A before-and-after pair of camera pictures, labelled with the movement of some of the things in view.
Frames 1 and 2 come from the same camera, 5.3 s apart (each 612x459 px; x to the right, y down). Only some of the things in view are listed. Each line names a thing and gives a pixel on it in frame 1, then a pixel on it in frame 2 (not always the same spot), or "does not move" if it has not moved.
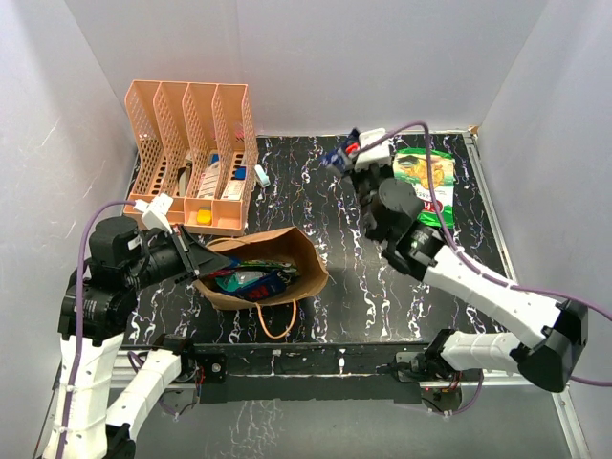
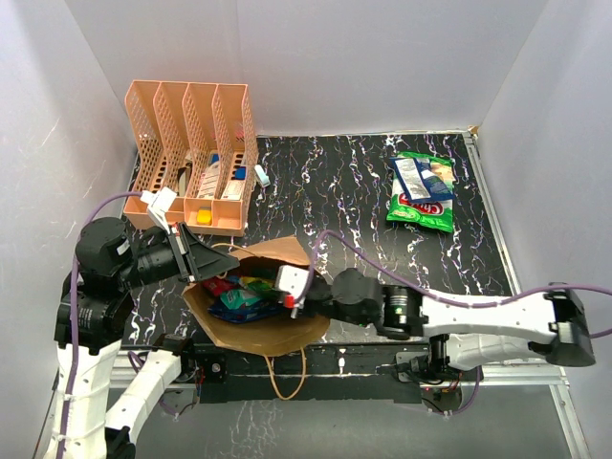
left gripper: (195, 257) does not move
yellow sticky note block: (204, 216) does not move
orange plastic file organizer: (194, 142) does not move
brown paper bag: (289, 245) → (273, 337)
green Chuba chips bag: (412, 165) does not move
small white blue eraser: (263, 179) does not move
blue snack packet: (345, 153) → (425, 181)
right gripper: (358, 175) → (306, 306)
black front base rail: (302, 372) does not move
